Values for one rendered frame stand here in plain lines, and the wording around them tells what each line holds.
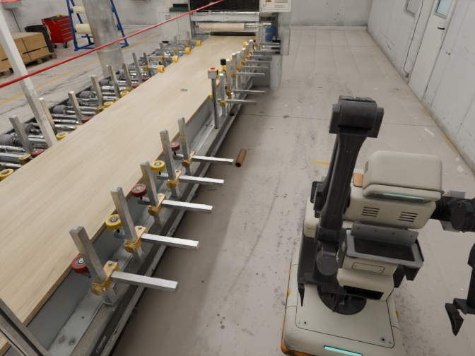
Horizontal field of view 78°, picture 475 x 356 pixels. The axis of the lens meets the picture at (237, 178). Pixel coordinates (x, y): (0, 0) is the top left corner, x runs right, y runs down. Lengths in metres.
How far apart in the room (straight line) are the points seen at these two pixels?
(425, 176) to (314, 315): 1.09
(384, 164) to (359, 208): 0.20
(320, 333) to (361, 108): 1.36
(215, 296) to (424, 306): 1.41
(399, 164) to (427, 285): 1.66
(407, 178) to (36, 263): 1.45
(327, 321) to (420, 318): 0.75
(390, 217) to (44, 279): 1.34
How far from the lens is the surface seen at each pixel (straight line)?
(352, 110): 0.72
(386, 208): 1.16
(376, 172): 1.03
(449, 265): 2.83
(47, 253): 1.55
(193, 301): 2.24
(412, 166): 1.07
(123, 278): 1.36
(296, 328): 1.82
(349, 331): 1.88
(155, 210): 1.65
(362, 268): 1.41
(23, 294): 1.44
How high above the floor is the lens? 1.89
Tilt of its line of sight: 36 degrees down
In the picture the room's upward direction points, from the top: 2 degrees counter-clockwise
